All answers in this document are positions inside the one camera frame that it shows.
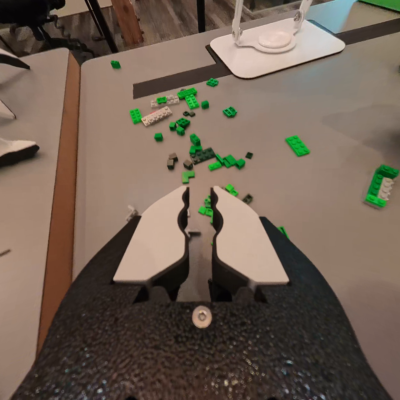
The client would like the bright green brick plate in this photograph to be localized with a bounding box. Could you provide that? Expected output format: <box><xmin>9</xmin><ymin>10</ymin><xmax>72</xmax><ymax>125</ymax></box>
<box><xmin>285</xmin><ymin>135</ymin><xmax>311</xmax><ymax>157</ymax></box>

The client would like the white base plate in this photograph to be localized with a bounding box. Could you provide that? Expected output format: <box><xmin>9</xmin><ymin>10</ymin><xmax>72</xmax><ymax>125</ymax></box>
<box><xmin>209</xmin><ymin>18</ymin><xmax>346</xmax><ymax>79</ymax></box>

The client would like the black coiled cable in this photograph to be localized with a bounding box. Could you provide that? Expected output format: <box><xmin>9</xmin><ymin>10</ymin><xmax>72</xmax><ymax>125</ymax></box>
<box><xmin>37</xmin><ymin>22</ymin><xmax>95</xmax><ymax>60</ymax></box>

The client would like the wooden post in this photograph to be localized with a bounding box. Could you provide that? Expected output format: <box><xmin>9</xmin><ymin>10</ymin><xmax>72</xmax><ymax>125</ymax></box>
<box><xmin>111</xmin><ymin>0</ymin><xmax>144</xmax><ymax>45</ymax></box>

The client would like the white black-edged object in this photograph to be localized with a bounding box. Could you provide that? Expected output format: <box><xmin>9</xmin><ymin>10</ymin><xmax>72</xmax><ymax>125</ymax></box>
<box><xmin>0</xmin><ymin>47</ymin><xmax>31</xmax><ymax>71</ymax></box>
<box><xmin>0</xmin><ymin>138</ymin><xmax>40</xmax><ymax>167</ymax></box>
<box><xmin>0</xmin><ymin>99</ymin><xmax>17</xmax><ymax>120</ymax></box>

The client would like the black equipment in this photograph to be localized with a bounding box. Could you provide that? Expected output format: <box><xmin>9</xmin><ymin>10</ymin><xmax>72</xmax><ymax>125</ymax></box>
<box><xmin>0</xmin><ymin>0</ymin><xmax>67</xmax><ymax>25</ymax></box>

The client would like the green and grey brick assembly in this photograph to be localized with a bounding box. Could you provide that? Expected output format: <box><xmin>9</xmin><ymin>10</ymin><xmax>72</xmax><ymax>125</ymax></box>
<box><xmin>362</xmin><ymin>165</ymin><xmax>400</xmax><ymax>209</ymax></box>

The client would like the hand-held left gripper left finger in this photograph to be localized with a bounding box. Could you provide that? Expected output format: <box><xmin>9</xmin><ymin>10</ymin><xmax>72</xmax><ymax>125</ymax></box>
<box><xmin>112</xmin><ymin>186</ymin><xmax>190</xmax><ymax>302</ymax></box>

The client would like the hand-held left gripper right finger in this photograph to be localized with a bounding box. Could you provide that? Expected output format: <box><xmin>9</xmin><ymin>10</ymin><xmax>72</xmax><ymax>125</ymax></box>
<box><xmin>210</xmin><ymin>186</ymin><xmax>290</xmax><ymax>302</ymax></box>

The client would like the pile of building bricks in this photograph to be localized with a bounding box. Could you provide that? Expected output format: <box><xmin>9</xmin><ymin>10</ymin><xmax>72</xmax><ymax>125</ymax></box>
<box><xmin>129</xmin><ymin>78</ymin><xmax>290</xmax><ymax>240</ymax></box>

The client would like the grey desk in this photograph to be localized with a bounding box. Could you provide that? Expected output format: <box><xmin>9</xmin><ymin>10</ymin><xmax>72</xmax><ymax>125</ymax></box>
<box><xmin>72</xmin><ymin>0</ymin><xmax>400</xmax><ymax>400</ymax></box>

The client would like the grey side table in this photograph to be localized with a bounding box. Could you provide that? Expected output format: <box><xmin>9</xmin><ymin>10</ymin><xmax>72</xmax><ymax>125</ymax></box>
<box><xmin>0</xmin><ymin>48</ymin><xmax>81</xmax><ymax>400</ymax></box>

